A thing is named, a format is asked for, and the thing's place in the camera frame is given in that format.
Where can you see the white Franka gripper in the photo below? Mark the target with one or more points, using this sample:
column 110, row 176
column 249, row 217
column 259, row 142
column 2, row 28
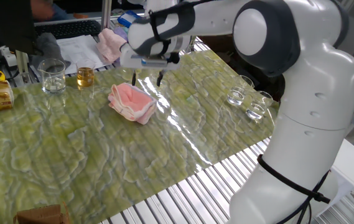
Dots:
column 130, row 60

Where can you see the pink cloth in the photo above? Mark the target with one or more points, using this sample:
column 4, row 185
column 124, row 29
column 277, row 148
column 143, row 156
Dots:
column 133, row 102

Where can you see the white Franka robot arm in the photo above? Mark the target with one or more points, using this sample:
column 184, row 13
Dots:
column 313, row 124

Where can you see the purple cloth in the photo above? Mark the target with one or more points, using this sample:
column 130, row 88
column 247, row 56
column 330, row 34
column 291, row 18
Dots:
column 120, row 32

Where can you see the grey cloth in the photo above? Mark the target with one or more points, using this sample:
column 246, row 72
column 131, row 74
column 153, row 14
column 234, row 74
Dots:
column 47, row 45

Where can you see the pale pink towel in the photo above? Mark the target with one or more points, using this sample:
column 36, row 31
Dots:
column 109, row 45

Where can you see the glass beaker amber liquid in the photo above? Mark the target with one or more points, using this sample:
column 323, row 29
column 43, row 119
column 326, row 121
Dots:
column 85, row 77

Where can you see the blue and white pack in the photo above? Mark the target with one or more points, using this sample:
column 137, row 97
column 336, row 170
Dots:
column 128, row 18

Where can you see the white printed paper sheet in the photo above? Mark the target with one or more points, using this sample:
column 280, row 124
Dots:
column 77, row 49

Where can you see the small clear glass beaker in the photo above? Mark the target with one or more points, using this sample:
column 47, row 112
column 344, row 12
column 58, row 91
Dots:
column 255, row 110
column 235, row 96

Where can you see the small orange object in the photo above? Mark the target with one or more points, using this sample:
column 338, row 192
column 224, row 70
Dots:
column 81, row 15

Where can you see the black computer keyboard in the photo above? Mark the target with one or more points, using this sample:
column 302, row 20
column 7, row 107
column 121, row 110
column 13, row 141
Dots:
column 68, row 29

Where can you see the large glass beaker clear water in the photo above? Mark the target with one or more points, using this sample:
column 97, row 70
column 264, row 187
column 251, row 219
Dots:
column 53, row 84

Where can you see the green marble pattern mat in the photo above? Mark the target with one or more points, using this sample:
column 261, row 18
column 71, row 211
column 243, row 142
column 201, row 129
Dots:
column 71, row 155

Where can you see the seated person blue jeans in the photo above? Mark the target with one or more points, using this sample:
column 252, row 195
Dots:
column 44, row 11

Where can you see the short aluminium profile upright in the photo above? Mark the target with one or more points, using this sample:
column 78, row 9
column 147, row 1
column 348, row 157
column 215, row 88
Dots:
column 22, row 67

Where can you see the white power strip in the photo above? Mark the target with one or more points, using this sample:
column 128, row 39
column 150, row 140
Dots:
column 8, row 56

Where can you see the black monitor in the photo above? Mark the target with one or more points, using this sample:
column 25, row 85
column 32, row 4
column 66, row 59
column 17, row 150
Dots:
column 2, row 21

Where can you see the brown cardboard box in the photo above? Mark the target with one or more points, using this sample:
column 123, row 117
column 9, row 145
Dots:
column 40, row 216

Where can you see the aluminium frame post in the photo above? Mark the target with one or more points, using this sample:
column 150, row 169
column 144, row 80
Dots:
column 106, row 14
column 190, row 45

